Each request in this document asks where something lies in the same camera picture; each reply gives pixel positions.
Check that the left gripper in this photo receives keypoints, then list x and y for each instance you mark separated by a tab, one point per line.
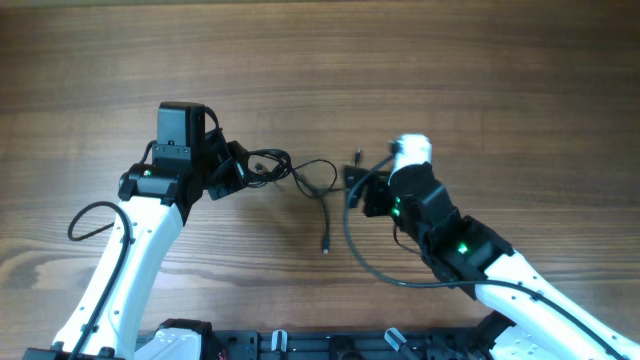
236	180

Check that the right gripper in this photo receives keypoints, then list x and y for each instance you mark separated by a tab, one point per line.
378	181

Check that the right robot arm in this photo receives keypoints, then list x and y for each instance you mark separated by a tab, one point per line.
530	319

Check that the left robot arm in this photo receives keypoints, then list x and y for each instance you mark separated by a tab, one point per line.
156	194

